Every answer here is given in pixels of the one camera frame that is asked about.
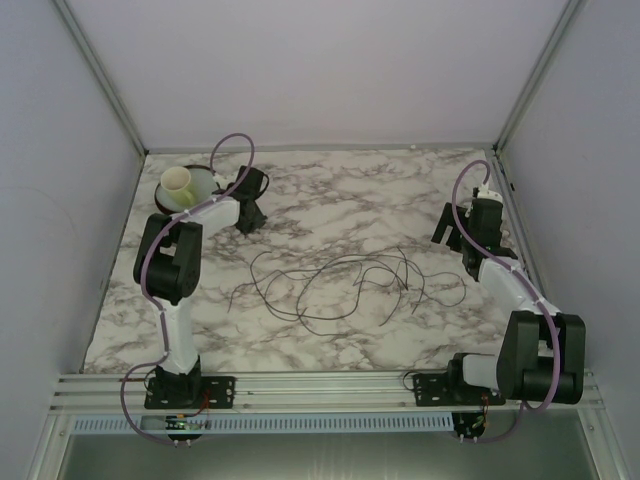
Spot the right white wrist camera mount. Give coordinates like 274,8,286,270
473,183,503,203

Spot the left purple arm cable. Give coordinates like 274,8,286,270
119,133,256,446

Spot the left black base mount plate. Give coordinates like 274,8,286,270
144,375,236,410

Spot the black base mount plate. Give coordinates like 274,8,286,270
412,373,506,407
144,375,236,410

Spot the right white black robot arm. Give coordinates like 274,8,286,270
431,198,586,405

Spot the purple thin wire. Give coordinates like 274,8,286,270
225,252,416,314

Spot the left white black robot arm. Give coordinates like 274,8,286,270
133,166,270,406

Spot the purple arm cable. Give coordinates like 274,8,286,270
119,133,256,446
450,159,561,445

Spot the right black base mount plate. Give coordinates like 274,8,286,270
412,373,506,407

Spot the aluminium frame post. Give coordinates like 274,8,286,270
492,0,587,156
51,0,148,158

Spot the black thin wire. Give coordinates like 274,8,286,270
249,244,467,339

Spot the left aluminium frame post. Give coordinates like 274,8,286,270
51,0,148,158

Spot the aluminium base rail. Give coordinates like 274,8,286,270
52,367,601,416

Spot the blue slotted cable duct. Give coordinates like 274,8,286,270
71,412,454,436

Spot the white plate with dark rim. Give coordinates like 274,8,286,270
154,165,219,214

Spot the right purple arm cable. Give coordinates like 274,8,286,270
450,159,561,445

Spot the right aluminium frame post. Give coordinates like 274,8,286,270
492,0,587,156

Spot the yellow-green mug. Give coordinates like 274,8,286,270
160,166,197,208

